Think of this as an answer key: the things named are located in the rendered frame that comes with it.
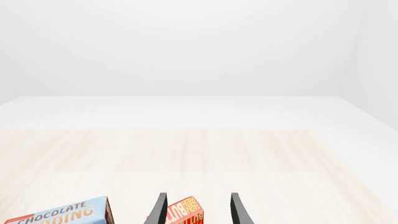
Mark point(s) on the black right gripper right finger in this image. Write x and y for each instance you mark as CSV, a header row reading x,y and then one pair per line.
x,y
238,212

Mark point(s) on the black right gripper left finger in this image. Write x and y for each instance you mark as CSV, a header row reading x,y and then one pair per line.
x,y
159,212

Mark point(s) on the red butter box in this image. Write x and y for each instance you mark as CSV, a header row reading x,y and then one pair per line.
x,y
183,211

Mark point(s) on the blue chocolate pudding box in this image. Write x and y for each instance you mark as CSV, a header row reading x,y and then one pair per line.
x,y
66,214

